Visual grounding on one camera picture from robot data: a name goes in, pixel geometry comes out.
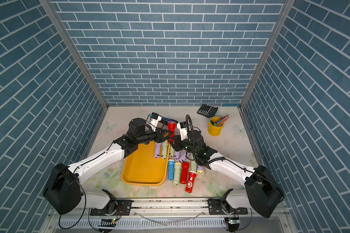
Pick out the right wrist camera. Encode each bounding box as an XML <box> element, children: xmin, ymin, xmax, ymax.
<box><xmin>177</xmin><ymin>121</ymin><xmax>188</xmax><ymax>141</ymax></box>

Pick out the red flashlight lower plain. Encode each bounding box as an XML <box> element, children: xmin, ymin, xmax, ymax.
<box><xmin>180</xmin><ymin>162</ymin><xmax>190</xmax><ymax>184</ymax></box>

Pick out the purple flashlight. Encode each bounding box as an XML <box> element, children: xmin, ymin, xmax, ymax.
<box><xmin>179</xmin><ymin>151</ymin><xmax>187</xmax><ymax>163</ymax></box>
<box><xmin>196</xmin><ymin>166</ymin><xmax>205</xmax><ymax>175</ymax></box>
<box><xmin>154</xmin><ymin>143</ymin><xmax>162</xmax><ymax>159</ymax></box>
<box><xmin>174</xmin><ymin>151</ymin><xmax>180</xmax><ymax>160</ymax></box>

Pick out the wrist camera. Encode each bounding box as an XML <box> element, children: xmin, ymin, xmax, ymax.
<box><xmin>177</xmin><ymin>121</ymin><xmax>188</xmax><ymax>141</ymax></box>
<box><xmin>149</xmin><ymin>113</ymin><xmax>162</xmax><ymax>132</ymax></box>

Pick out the green flashlight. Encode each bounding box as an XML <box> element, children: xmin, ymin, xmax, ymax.
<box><xmin>169</xmin><ymin>145</ymin><xmax>175</xmax><ymax>159</ymax></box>
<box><xmin>173</xmin><ymin>162</ymin><xmax>182</xmax><ymax>185</ymax></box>
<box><xmin>190</xmin><ymin>154</ymin><xmax>198</xmax><ymax>172</ymax></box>
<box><xmin>160</xmin><ymin>141</ymin><xmax>168</xmax><ymax>159</ymax></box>

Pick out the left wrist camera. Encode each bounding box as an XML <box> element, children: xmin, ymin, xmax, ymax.
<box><xmin>149</xmin><ymin>113</ymin><xmax>162</xmax><ymax>132</ymax></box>

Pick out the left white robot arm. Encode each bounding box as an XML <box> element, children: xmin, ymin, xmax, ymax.
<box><xmin>43</xmin><ymin>118</ymin><xmax>175</xmax><ymax>215</ymax></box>

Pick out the blue flashlight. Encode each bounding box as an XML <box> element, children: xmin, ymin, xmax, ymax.
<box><xmin>168</xmin><ymin>159</ymin><xmax>175</xmax><ymax>181</ymax></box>

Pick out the black desk calculator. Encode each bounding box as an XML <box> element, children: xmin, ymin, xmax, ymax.
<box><xmin>197</xmin><ymin>104</ymin><xmax>218</xmax><ymax>118</ymax></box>

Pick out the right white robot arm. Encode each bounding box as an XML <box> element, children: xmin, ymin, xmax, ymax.
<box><xmin>169</xmin><ymin>131</ymin><xmax>284</xmax><ymax>218</ymax></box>

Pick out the dark red flashlight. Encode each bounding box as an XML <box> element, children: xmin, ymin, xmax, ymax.
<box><xmin>168</xmin><ymin>121</ymin><xmax>177</xmax><ymax>143</ymax></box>

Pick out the black and blue stapler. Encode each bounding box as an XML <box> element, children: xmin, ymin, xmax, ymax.
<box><xmin>160</xmin><ymin>117</ymin><xmax>178</xmax><ymax>125</ymax></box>

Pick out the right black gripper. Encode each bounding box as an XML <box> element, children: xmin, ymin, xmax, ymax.
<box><xmin>168</xmin><ymin>135</ymin><xmax>199</xmax><ymax>157</ymax></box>

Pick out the green flashlight beside tray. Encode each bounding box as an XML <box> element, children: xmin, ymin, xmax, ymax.
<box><xmin>169</xmin><ymin>145</ymin><xmax>175</xmax><ymax>159</ymax></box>

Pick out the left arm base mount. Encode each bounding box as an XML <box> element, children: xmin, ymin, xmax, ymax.
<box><xmin>89</xmin><ymin>189</ymin><xmax>133</xmax><ymax>217</ymax></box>

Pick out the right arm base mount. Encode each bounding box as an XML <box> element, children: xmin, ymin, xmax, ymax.
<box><xmin>207</xmin><ymin>188</ymin><xmax>248</xmax><ymax>215</ymax></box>

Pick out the yellow plastic storage tray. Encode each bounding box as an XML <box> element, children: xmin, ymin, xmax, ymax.
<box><xmin>121</xmin><ymin>142</ymin><xmax>168</xmax><ymax>186</ymax></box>

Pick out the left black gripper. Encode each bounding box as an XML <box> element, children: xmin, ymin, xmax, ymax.
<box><xmin>135</xmin><ymin>127</ymin><xmax>173</xmax><ymax>145</ymax></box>

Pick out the coloured pens bundle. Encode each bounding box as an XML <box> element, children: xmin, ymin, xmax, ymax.
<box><xmin>213</xmin><ymin>114</ymin><xmax>230</xmax><ymax>127</ymax></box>

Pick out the yellow pen cup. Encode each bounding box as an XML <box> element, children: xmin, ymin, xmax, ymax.
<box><xmin>208</xmin><ymin>116</ymin><xmax>224</xmax><ymax>137</ymax></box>

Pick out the red flashlight white logo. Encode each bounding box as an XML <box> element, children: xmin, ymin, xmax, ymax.
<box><xmin>185</xmin><ymin>170</ymin><xmax>197</xmax><ymax>193</ymax></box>

